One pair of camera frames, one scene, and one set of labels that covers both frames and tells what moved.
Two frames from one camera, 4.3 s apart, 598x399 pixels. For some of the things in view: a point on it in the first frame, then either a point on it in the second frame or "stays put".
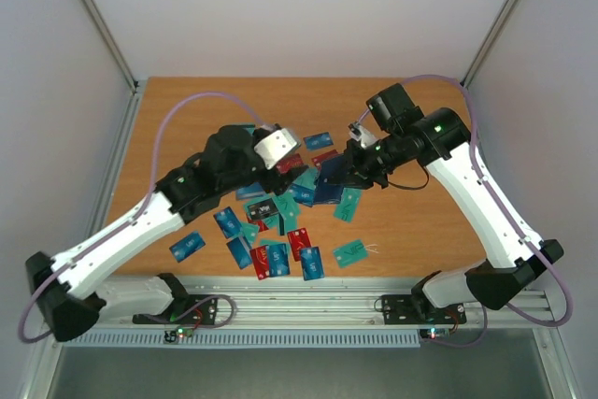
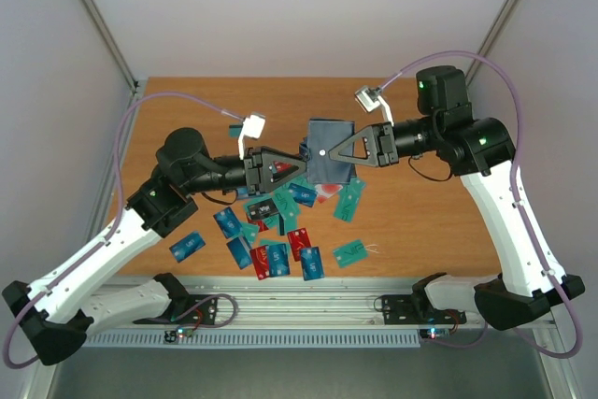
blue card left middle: (227, 222) stays put
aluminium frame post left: (93, 9) stays put
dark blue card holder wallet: (329, 186) → (322, 136)
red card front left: (261, 260) stays put
